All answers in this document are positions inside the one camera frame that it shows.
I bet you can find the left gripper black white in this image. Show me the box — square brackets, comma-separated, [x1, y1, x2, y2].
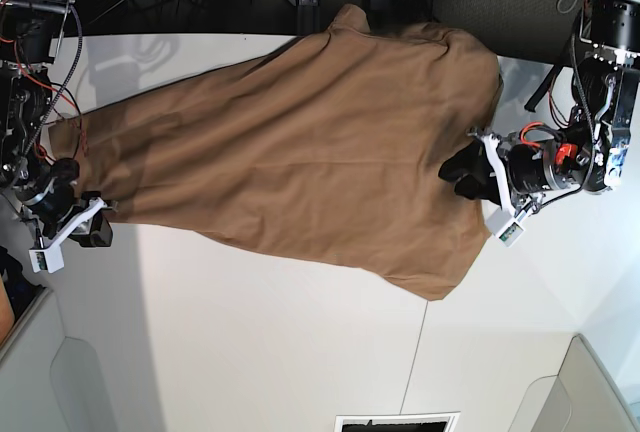
[438, 126, 563, 215]

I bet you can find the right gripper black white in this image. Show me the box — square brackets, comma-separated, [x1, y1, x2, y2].
[19, 174, 117, 248]

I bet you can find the tan t-shirt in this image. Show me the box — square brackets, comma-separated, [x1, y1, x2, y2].
[76, 5, 502, 301]

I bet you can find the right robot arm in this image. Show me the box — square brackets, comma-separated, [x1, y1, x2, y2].
[1, 0, 100, 241]

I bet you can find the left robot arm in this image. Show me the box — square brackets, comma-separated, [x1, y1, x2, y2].
[438, 0, 639, 218]

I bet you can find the grey chair left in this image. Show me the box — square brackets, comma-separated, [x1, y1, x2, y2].
[1, 289, 166, 431]

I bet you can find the grey chair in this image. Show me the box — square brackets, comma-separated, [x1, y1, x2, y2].
[1, 289, 166, 431]
[509, 334, 639, 432]

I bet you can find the aluminium table leg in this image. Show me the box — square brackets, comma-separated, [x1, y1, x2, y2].
[295, 0, 320, 36]

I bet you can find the grey chair right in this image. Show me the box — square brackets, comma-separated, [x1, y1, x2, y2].
[509, 334, 639, 432]

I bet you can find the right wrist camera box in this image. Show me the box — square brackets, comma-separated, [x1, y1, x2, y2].
[29, 245, 64, 273]

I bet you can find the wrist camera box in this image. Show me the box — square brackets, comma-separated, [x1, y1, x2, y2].
[29, 245, 64, 273]
[485, 209, 525, 247]

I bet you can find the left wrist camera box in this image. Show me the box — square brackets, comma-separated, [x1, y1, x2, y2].
[485, 209, 525, 247]

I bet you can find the white floor vent frame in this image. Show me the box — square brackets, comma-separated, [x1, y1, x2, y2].
[333, 412, 460, 432]

